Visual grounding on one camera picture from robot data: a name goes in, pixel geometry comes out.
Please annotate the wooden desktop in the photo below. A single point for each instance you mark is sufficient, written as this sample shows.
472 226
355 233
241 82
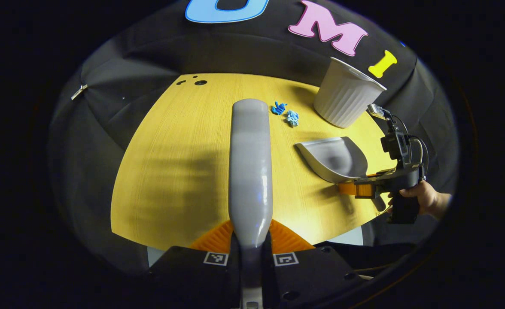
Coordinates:
179 171

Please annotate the grey dustpan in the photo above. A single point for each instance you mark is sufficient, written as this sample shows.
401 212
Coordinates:
334 159

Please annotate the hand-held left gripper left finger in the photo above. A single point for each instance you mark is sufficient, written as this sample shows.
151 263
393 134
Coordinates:
192 274

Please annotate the black backdrop cloth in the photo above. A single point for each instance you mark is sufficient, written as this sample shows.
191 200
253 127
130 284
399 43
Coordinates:
244 47

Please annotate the blue paper trash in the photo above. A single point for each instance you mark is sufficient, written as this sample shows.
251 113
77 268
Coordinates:
292 118
279 107

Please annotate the small grey broom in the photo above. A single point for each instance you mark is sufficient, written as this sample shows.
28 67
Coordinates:
250 171

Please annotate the white ribbed garbage bin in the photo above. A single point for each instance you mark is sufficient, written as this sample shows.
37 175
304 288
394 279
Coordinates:
345 98

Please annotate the white cloth clip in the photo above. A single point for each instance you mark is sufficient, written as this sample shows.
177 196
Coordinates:
79 91

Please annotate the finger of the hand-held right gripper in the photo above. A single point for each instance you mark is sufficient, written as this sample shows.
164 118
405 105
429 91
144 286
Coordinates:
355 189

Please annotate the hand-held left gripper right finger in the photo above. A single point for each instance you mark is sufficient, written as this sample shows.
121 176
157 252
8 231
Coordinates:
312 274

